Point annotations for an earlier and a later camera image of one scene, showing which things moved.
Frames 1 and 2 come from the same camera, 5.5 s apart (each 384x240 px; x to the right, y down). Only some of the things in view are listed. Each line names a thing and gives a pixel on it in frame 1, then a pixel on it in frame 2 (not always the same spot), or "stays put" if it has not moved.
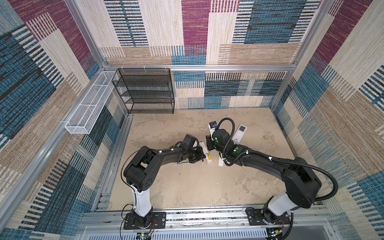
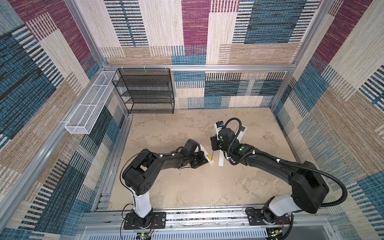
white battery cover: (220, 162) stays put
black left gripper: (200, 155) → (201, 161)
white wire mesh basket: (84, 118) stays put
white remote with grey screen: (239, 134) stays put
